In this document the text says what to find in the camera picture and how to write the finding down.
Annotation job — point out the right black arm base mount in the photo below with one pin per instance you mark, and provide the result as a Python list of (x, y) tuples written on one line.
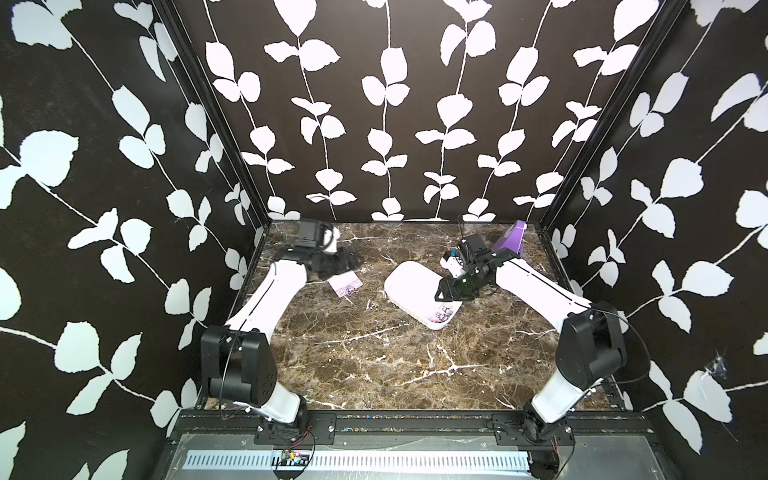
[(524, 430)]

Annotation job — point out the white perforated cable duct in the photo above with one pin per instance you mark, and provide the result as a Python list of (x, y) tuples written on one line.
[(437, 462)]

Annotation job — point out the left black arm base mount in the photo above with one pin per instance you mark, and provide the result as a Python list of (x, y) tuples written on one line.
[(316, 427)]

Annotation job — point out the purple sticker sheet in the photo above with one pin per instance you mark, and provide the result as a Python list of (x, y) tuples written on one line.
[(345, 284)]

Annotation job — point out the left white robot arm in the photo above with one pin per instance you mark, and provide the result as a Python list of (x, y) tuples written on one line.
[(237, 362)]

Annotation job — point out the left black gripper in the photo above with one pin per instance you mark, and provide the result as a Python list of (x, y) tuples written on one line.
[(343, 265)]

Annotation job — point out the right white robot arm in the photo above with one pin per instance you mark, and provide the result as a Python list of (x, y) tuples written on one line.
[(591, 344)]

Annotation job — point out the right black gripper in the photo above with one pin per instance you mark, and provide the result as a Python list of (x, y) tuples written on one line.
[(449, 291)]

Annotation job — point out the purple plastic stand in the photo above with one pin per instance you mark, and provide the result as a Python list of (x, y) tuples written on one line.
[(512, 239)]

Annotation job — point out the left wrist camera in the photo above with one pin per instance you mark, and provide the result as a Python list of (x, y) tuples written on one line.
[(317, 235)]

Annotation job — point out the small circuit board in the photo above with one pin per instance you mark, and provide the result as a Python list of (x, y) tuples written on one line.
[(292, 458)]

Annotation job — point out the white plastic storage box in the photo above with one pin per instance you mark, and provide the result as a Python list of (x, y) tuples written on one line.
[(412, 288)]

